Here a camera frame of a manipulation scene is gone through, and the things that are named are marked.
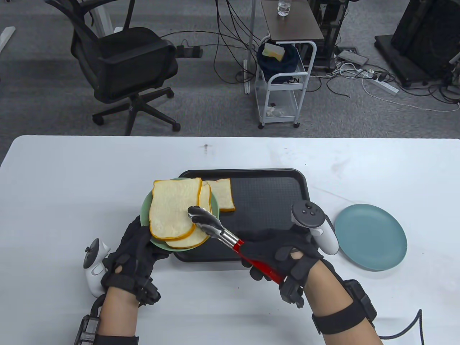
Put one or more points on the person's left hand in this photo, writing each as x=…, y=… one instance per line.
x=133, y=258

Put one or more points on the person's right hand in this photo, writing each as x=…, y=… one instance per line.
x=273, y=244

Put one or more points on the white and black handheld controller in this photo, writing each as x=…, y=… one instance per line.
x=94, y=266
x=312, y=219

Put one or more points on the green round plate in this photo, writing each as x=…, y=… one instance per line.
x=145, y=214

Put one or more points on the black plastic tray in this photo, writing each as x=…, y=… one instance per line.
x=266, y=194

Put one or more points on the white toast slice orange crust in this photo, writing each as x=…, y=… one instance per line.
x=222, y=194
x=205, y=196
x=172, y=208

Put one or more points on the person's left forearm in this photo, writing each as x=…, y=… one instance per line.
x=118, y=316

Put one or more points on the person's right forearm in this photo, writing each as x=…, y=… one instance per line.
x=323, y=291

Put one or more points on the blue round plate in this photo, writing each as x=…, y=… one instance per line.
x=370, y=237

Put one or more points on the small white wrapped packets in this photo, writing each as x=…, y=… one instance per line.
x=275, y=109

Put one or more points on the dark blue bag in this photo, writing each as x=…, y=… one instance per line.
x=276, y=66

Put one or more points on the yellow sponge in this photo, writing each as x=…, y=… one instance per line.
x=274, y=51

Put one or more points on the white floor power strip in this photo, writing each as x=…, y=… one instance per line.
x=384, y=85

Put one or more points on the black office chair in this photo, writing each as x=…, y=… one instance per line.
x=118, y=61

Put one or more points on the grey flat adapter box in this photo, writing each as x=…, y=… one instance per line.
x=353, y=56

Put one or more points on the silver vertical pole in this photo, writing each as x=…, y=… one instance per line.
x=251, y=36

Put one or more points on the black floor power strip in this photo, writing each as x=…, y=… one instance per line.
x=188, y=51

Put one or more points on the white cart with brown top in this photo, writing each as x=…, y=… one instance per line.
x=291, y=25

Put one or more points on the black metal rack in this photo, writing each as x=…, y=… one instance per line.
x=329, y=28

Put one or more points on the glass of water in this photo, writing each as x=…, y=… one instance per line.
x=283, y=8

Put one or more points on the white desk leg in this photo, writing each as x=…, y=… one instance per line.
x=102, y=14

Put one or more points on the white desk foot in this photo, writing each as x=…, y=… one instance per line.
x=6, y=37

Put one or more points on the black equipment stand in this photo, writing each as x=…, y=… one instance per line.
x=424, y=36

